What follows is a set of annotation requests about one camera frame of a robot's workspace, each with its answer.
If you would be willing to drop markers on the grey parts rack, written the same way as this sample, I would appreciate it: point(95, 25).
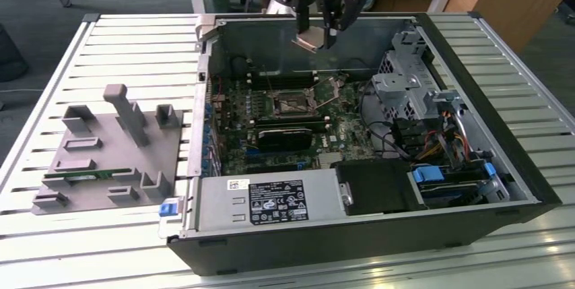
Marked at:
point(129, 157)

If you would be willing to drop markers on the CPU socket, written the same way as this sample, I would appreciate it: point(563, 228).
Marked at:
point(289, 103)

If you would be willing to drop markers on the silver CPU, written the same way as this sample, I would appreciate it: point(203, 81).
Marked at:
point(309, 41)

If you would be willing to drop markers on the blue case latch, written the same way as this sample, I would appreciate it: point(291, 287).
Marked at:
point(167, 209)

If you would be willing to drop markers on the silver power supply black label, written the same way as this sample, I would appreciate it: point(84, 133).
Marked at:
point(215, 208)

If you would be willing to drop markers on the green RAM stick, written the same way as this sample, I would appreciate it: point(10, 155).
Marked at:
point(105, 172)

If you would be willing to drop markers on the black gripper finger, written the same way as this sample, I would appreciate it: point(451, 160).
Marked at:
point(348, 6)
point(303, 16)

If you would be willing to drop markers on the silver chipset heatsink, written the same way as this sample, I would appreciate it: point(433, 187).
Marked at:
point(328, 160)

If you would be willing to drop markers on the black plastic shroud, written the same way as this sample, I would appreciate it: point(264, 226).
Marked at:
point(381, 184)

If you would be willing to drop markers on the black graphics card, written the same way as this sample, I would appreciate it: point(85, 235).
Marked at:
point(283, 140)

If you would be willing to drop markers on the black RAM slot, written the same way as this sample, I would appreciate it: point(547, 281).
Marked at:
point(287, 127)
point(287, 82)
point(287, 120)

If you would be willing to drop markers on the narrow blue bay clip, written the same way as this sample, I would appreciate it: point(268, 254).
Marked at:
point(488, 171)

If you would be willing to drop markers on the green motherboard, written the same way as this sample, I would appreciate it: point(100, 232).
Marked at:
point(345, 134)

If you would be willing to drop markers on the silver drive cage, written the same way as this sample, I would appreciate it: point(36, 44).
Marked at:
point(404, 83)

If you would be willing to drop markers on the black PC case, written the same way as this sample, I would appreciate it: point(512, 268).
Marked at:
point(313, 252)

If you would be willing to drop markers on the blue disk carrier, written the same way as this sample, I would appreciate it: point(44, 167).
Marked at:
point(427, 174)

